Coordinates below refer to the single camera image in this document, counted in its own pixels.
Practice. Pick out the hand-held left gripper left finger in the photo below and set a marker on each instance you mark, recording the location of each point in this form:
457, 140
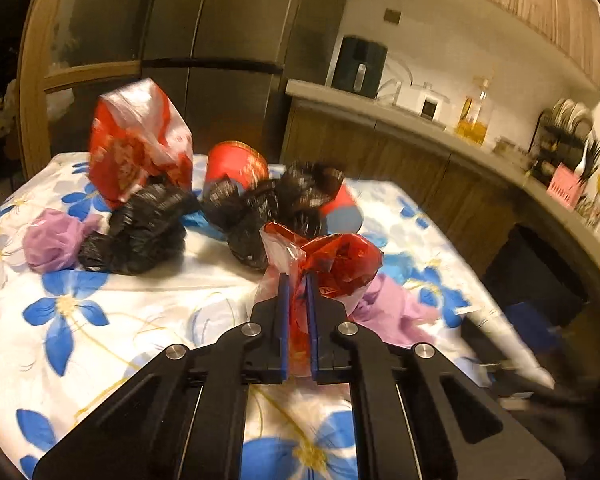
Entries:
282, 320

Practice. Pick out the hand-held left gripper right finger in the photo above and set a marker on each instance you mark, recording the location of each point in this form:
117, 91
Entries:
312, 325

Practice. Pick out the red transparent plastic bag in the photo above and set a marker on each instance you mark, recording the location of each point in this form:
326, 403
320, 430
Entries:
340, 260

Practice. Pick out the purple plastic bag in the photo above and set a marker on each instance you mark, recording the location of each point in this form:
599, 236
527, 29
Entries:
50, 240
385, 310

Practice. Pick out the black round bin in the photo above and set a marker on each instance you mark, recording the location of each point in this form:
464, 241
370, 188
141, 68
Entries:
530, 265

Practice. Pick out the red and white plastic bag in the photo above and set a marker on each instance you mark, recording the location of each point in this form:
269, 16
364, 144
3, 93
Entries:
130, 145

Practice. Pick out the black plastic bag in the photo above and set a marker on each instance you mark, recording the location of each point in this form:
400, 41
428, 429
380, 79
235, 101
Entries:
245, 220
140, 230

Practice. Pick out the red paper cup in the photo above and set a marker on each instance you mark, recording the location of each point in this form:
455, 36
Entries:
235, 162
342, 205

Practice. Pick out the blue floral tablecloth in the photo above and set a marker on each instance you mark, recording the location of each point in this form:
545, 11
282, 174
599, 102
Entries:
130, 320

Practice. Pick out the wooden kitchen cabinet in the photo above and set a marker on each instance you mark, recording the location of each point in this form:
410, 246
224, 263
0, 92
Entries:
380, 165

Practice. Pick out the grey countertop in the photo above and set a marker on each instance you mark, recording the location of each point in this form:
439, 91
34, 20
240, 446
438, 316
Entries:
360, 105

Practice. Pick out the white electric cooker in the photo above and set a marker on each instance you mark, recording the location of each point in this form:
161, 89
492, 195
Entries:
425, 102

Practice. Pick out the cooking oil bottle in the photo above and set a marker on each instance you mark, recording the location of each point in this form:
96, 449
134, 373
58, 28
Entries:
474, 120

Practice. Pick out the black air fryer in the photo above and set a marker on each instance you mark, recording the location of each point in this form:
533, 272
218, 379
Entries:
357, 65

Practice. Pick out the pink box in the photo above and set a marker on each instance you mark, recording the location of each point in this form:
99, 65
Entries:
565, 187

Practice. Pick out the dark refrigerator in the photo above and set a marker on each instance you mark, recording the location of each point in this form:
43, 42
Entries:
230, 35

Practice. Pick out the black dish rack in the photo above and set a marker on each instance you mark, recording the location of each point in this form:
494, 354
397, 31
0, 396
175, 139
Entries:
555, 135

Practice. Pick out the white spoon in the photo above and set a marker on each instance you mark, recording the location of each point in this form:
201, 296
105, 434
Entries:
584, 157

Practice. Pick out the wooden glass door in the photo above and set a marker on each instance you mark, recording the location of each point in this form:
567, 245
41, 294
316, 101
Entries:
30, 85

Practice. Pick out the wall socket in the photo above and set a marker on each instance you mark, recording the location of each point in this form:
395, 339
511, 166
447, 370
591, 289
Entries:
391, 15

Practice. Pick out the wooden wall cabinet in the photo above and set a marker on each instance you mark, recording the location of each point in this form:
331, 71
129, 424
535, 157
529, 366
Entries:
520, 0

